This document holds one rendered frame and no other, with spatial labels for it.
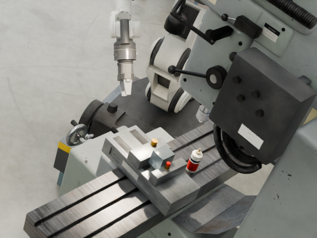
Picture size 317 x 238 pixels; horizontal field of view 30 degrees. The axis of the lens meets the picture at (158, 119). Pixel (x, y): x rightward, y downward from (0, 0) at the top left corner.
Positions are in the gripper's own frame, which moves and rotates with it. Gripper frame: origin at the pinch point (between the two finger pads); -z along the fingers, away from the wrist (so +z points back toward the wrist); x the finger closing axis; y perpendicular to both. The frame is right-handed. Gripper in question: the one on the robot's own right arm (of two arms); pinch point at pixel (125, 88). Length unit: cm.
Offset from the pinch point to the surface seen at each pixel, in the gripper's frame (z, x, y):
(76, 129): -16.2, -24.9, -18.4
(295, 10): 14, 93, 30
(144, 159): -26.1, 35.8, 0.5
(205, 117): -12.5, 37.6, 21.8
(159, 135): -19.3, -3.9, 13.9
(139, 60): 30, -200, 40
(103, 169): -31.3, 7.4, -10.7
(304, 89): -6, 106, 26
